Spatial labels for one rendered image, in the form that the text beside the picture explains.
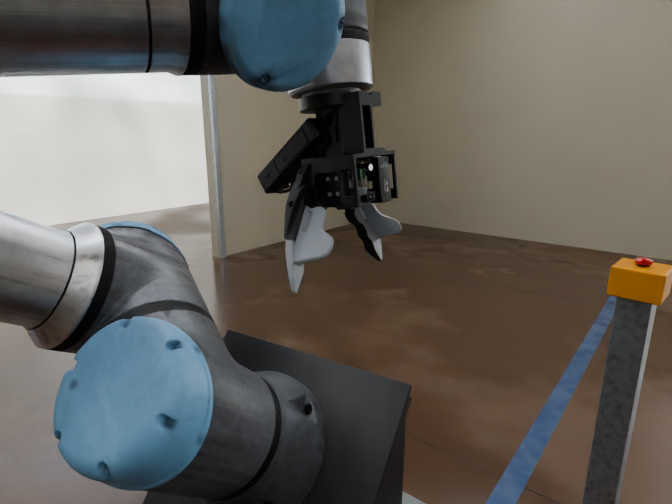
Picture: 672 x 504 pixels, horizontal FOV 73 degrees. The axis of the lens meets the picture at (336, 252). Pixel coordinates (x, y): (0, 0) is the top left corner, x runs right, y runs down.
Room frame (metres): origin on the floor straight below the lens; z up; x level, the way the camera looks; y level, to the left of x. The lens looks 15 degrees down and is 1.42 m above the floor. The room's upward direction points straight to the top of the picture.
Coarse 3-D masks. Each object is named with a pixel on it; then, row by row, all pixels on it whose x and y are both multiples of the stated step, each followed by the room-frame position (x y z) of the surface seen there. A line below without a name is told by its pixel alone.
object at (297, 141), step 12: (312, 120) 0.50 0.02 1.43; (300, 132) 0.51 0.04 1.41; (312, 132) 0.49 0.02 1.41; (288, 144) 0.52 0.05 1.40; (300, 144) 0.50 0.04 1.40; (312, 144) 0.50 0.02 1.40; (276, 156) 0.53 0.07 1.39; (288, 156) 0.52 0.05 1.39; (300, 156) 0.51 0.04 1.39; (264, 168) 0.54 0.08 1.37; (276, 168) 0.53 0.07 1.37; (288, 168) 0.52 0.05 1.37; (264, 180) 0.54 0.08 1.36; (276, 180) 0.53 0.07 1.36; (288, 180) 0.54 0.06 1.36; (276, 192) 0.55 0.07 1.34
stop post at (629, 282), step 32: (608, 288) 1.13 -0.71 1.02; (640, 288) 1.08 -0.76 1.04; (640, 320) 1.09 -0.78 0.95; (608, 352) 1.13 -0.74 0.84; (640, 352) 1.08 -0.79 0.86; (608, 384) 1.12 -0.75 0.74; (640, 384) 1.11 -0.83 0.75; (608, 416) 1.11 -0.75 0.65; (608, 448) 1.10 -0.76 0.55; (608, 480) 1.09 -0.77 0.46
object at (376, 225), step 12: (372, 204) 0.53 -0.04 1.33; (348, 216) 0.54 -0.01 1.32; (360, 216) 0.54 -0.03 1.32; (372, 216) 0.54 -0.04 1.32; (384, 216) 0.53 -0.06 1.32; (360, 228) 0.55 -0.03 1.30; (372, 228) 0.55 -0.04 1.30; (384, 228) 0.54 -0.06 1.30; (396, 228) 0.53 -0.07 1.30; (372, 240) 0.55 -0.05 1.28; (372, 252) 0.56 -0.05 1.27
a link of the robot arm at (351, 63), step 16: (352, 48) 0.48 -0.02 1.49; (368, 48) 0.50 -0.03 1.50; (336, 64) 0.47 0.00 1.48; (352, 64) 0.47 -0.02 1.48; (368, 64) 0.49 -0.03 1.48; (320, 80) 0.47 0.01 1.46; (336, 80) 0.47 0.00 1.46; (352, 80) 0.47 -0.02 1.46; (368, 80) 0.49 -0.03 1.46; (304, 96) 0.50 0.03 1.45
